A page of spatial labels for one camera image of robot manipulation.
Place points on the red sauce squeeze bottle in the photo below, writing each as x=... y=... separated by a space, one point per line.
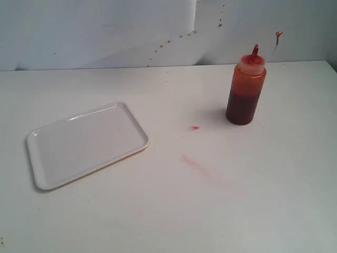
x=247 y=83

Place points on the white rectangular tray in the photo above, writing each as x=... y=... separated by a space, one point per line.
x=71 y=148

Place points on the white paper backdrop sheet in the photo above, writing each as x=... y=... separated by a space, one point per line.
x=43 y=35

